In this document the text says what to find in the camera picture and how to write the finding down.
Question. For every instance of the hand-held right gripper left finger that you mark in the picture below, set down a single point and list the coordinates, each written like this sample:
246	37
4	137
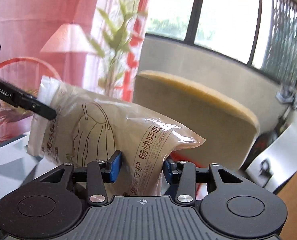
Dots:
115	167

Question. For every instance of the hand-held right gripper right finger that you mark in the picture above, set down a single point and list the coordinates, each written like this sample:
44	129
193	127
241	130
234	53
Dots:
169	171

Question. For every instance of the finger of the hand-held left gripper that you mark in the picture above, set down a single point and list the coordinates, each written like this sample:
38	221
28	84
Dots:
38	107

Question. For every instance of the red strawberry print box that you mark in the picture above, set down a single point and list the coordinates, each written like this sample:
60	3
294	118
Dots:
186	156

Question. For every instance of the translucent beige face mask packet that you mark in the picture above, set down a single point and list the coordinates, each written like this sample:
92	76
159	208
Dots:
96	125

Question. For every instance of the beige armchair with yellow trim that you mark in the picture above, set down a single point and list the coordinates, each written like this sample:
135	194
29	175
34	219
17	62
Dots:
188	120

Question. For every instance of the geometric patterned tablecloth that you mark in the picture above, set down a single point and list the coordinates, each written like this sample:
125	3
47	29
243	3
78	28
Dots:
3	160

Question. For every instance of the pink printed backdrop cloth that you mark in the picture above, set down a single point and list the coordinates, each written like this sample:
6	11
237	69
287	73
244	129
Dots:
38	10

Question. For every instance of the black framed window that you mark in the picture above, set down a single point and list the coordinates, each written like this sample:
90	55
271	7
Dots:
196	10

